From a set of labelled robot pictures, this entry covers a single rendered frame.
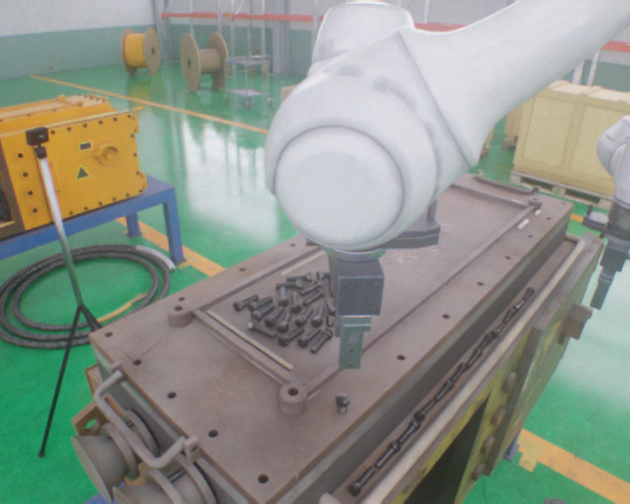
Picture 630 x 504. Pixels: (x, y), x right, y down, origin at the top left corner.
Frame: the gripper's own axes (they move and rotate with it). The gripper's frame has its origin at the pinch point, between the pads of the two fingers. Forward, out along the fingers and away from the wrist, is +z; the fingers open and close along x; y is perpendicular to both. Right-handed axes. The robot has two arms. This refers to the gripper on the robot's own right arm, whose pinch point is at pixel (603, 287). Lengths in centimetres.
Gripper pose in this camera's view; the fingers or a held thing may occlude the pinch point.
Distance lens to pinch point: 125.9
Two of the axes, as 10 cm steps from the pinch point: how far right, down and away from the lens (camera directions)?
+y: 7.7, 3.3, -5.5
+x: 6.4, -3.6, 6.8
